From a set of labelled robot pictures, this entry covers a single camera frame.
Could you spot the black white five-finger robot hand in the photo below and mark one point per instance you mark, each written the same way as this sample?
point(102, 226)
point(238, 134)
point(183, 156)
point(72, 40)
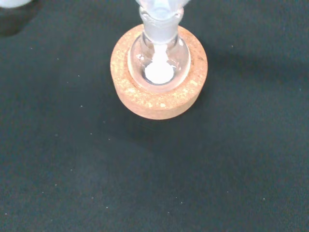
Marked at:
point(12, 3)

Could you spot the black bench cloth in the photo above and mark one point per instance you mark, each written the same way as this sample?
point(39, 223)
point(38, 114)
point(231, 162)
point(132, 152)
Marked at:
point(72, 157)

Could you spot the glass round-bottom flask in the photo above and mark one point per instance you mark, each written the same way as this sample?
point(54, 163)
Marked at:
point(179, 62)

